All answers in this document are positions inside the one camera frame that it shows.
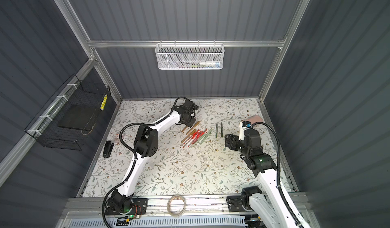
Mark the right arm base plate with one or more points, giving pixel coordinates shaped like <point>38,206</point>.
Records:
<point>240,202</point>

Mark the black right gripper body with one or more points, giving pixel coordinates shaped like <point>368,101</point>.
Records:
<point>230,141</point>

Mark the yellow marker in basket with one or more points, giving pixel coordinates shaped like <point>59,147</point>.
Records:
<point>104,100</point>

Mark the black foam pad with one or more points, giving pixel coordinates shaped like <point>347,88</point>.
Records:
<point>78,117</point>

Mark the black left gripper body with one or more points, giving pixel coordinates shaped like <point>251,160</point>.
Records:
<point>189,118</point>

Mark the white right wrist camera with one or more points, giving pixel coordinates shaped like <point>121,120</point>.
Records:
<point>243,126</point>

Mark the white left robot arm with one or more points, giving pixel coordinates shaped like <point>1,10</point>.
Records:
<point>146,141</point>

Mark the red white packet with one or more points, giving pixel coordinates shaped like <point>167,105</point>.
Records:
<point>116,139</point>

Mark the light green pen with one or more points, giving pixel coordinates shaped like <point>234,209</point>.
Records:
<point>205,136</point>

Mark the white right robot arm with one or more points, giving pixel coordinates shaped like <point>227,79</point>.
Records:
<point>270,200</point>

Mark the black wire basket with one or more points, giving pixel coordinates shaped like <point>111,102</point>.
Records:
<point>44,127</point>

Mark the black small device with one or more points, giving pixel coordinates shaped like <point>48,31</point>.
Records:
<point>108,147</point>

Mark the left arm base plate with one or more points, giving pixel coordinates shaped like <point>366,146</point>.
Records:
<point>136,206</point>

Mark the white wire mesh basket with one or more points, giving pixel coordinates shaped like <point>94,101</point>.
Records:
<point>167,56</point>

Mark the pink glasses case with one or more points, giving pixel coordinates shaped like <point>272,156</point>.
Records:
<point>255,119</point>

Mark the pens in white basket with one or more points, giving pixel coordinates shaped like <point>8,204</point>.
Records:
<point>200,64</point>

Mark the white vent grille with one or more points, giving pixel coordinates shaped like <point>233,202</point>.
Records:
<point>209,221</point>

